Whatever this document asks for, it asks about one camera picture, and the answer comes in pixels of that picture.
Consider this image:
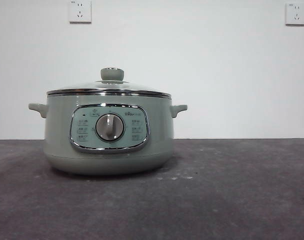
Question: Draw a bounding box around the glass lid with green knob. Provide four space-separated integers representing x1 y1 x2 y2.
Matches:
46 66 172 98

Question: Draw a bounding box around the pale green electric pot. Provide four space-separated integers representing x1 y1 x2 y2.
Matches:
28 93 189 176

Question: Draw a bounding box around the white wall socket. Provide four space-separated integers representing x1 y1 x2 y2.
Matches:
68 0 92 25
284 2 304 26

